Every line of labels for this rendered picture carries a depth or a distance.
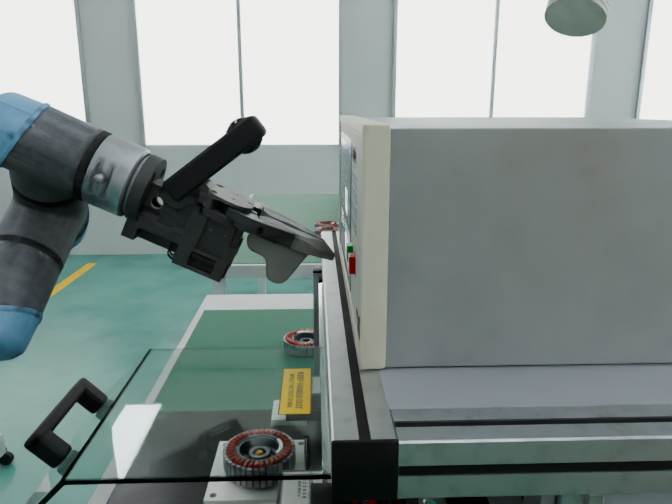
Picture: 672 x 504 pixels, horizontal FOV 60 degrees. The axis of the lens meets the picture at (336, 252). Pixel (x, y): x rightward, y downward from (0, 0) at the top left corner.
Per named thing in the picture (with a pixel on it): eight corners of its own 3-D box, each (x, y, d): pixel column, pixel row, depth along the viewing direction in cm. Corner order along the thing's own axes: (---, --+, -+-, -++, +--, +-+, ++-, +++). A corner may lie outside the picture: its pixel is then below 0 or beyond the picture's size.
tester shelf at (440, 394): (331, 502, 40) (331, 442, 39) (321, 255, 106) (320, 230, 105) (950, 487, 41) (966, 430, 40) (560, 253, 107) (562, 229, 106)
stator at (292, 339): (332, 357, 139) (332, 343, 138) (285, 361, 137) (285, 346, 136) (325, 339, 150) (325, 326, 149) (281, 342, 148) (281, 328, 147)
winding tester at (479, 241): (360, 370, 49) (362, 124, 45) (339, 248, 92) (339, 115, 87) (805, 363, 51) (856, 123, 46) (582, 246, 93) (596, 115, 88)
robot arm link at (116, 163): (124, 132, 62) (96, 136, 54) (165, 150, 63) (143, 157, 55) (100, 196, 64) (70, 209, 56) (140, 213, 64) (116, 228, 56)
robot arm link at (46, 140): (19, 127, 64) (11, 68, 57) (115, 169, 65) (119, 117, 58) (-26, 177, 59) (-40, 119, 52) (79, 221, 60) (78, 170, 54)
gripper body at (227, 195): (235, 266, 66) (134, 222, 64) (265, 197, 64) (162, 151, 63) (225, 286, 59) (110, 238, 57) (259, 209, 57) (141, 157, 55)
